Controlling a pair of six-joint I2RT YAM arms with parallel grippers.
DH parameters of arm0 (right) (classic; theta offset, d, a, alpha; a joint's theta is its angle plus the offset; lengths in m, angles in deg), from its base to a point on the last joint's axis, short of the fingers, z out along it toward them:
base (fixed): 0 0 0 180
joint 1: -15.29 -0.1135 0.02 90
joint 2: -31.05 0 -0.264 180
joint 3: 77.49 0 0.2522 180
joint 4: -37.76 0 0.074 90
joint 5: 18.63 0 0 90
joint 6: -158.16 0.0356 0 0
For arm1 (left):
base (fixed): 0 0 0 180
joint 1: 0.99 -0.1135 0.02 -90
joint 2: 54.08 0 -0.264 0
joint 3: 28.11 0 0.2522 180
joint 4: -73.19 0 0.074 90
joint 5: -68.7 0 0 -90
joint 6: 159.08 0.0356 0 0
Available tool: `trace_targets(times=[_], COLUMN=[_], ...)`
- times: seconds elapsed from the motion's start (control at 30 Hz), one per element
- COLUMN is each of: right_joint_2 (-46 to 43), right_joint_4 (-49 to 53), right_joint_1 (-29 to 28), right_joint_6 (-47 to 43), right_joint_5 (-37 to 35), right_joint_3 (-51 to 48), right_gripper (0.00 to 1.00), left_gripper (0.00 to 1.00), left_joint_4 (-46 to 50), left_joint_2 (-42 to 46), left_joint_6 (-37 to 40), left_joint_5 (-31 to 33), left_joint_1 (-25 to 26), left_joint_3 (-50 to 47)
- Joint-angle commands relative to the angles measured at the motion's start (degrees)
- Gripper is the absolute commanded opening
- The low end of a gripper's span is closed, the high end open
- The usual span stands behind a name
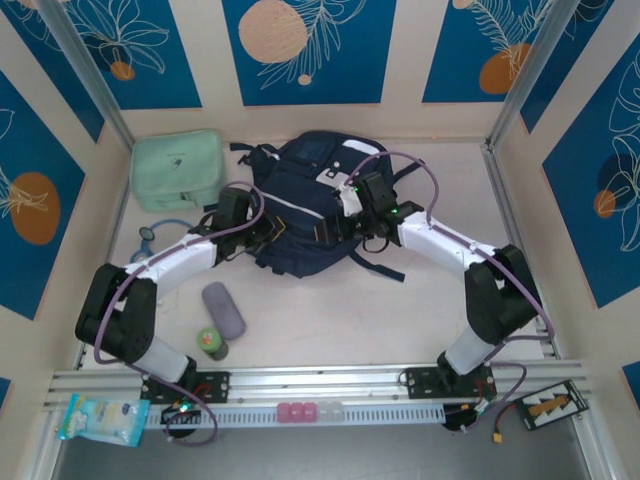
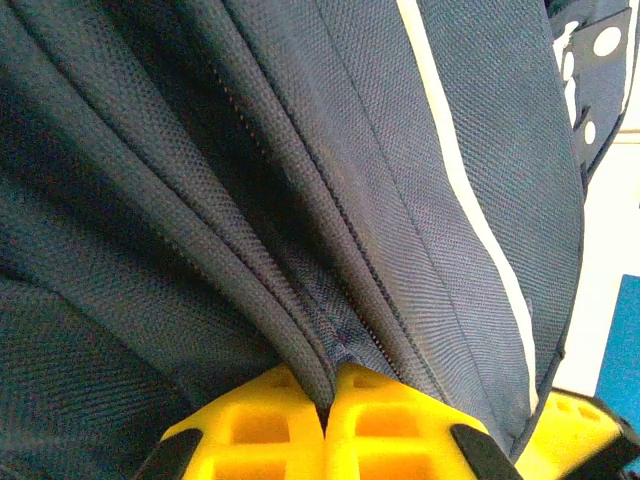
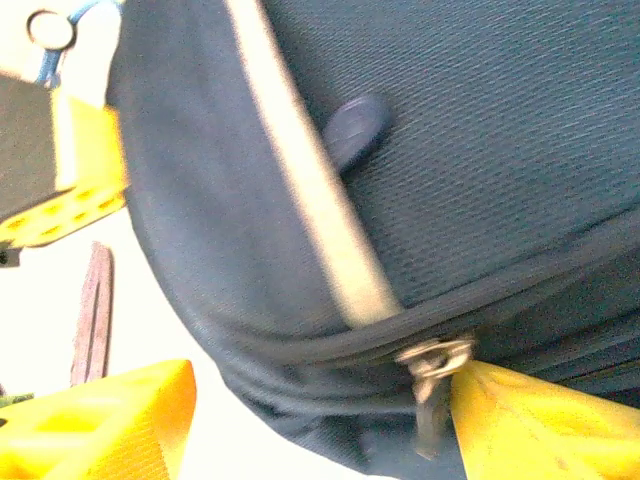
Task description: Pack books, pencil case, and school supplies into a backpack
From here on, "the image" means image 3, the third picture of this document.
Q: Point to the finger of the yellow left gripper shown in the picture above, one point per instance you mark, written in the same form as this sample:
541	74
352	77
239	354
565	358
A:
90	160

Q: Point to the blue stethoscope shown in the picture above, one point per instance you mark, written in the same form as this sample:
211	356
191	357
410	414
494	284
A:
50	65

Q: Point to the navy blue backpack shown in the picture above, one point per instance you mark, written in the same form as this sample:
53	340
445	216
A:
450	175

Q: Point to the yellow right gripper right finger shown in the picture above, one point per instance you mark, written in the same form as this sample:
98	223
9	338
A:
550	430

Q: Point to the grey purple glasses case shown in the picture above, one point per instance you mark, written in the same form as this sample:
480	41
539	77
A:
92	315

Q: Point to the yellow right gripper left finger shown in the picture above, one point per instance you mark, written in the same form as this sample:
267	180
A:
100	430

